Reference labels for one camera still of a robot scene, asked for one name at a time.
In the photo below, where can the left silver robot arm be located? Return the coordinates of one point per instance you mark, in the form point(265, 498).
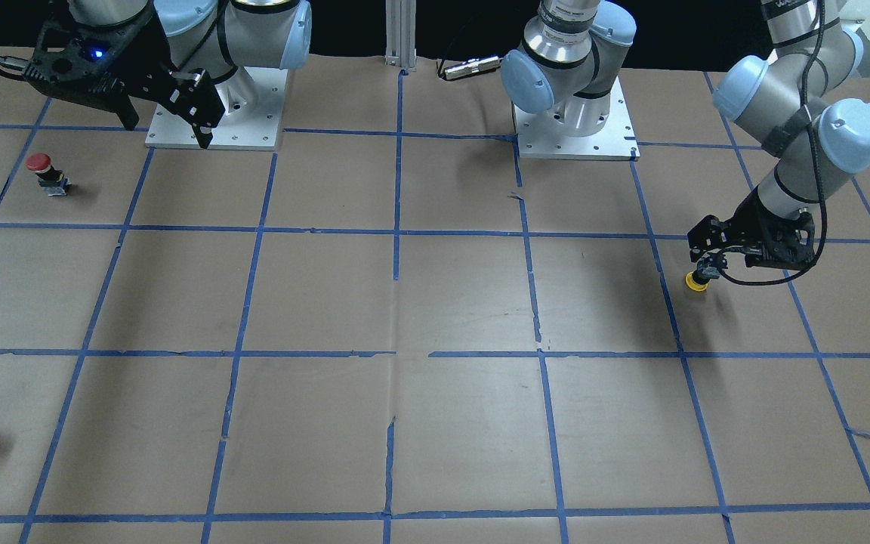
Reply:
point(570, 55)

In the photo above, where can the brown paper table cover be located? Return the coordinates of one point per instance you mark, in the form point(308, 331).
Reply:
point(395, 329)

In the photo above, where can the aluminium frame post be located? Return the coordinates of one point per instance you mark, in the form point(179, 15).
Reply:
point(400, 17)

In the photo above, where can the yellow push button switch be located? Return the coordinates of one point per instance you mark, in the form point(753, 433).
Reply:
point(708, 268)

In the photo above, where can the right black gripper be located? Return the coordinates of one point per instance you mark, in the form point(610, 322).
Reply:
point(135, 59)

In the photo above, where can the red push button switch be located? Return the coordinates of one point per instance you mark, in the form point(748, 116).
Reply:
point(53, 181)

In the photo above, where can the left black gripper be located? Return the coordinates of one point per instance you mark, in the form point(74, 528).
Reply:
point(754, 228)

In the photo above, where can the silver cable connector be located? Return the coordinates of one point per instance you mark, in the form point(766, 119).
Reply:
point(470, 68)

